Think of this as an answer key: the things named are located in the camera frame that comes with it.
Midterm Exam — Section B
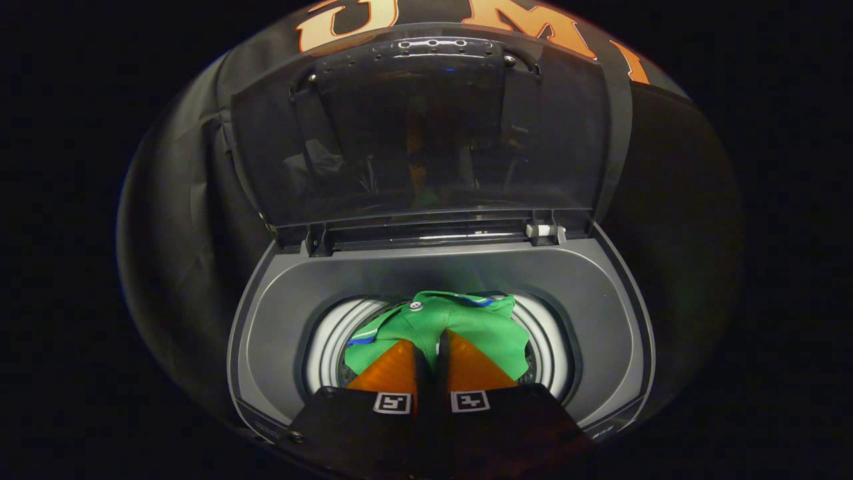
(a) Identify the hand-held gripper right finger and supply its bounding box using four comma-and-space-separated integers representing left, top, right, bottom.
436, 329, 597, 477

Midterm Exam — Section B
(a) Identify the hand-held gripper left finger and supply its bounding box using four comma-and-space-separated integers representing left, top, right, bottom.
287, 338, 430, 477

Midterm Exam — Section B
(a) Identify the green polo shirt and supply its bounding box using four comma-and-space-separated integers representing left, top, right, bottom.
343, 290, 530, 381

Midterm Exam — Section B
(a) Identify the grey washing machine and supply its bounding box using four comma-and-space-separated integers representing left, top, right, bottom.
227, 220, 657, 444

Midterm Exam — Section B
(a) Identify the dark washing machine lid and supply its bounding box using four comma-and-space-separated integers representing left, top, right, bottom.
223, 23, 634, 254

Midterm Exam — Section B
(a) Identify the black backdrop cloth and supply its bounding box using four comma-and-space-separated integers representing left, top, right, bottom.
117, 0, 744, 427

